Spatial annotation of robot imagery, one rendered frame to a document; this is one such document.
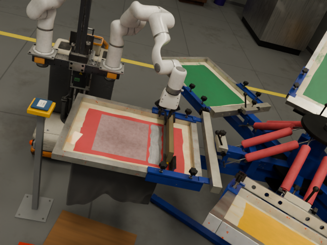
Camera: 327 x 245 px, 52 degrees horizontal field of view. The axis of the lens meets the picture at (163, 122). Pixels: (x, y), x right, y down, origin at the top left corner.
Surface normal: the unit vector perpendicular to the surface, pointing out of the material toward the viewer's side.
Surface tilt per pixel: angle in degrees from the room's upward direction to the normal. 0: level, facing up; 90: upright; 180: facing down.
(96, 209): 0
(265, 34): 90
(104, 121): 0
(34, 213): 0
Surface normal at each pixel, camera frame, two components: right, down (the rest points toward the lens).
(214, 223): -0.29, -0.08
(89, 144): 0.26, -0.78
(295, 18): 0.04, 0.59
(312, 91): -0.04, -0.45
